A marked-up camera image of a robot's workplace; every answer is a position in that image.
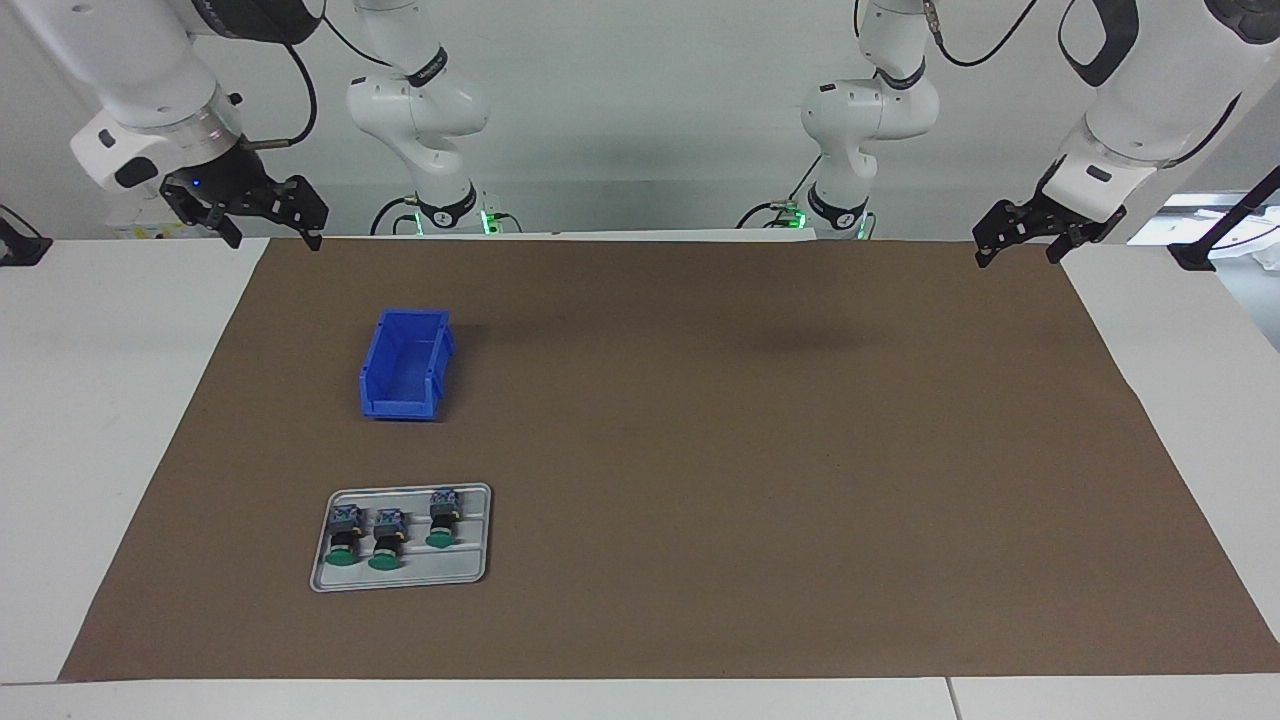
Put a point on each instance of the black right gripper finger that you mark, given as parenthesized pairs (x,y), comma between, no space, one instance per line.
(305,205)
(218,222)

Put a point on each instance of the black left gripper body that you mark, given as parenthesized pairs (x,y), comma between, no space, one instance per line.
(1085,226)

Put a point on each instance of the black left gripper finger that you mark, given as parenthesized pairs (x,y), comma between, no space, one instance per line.
(1012,220)
(1065,240)

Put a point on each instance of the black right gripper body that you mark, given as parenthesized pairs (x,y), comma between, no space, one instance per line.
(225,180)

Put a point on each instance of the green push button switch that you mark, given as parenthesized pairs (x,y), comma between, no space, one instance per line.
(343,540)
(387,545)
(441,520)

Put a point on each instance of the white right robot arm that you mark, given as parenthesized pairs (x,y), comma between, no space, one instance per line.
(150,70)

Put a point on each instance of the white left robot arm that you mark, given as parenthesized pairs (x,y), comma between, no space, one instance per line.
(1160,100)

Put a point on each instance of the white box yellow label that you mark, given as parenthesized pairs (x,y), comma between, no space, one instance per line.
(140,215)

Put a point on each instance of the black angled stand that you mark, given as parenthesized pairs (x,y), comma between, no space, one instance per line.
(1200,250)

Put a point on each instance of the green lit base connector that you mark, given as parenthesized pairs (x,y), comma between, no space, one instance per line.
(793,215)
(495,222)

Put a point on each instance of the black table clamp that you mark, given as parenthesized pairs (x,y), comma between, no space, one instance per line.
(20,245)

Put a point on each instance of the blue plastic bin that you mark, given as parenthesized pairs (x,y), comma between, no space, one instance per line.
(400,400)

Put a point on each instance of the brown paper mat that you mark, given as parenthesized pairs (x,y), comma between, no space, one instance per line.
(750,500)

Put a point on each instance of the grey metal tray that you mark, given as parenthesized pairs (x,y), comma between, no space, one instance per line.
(455,565)

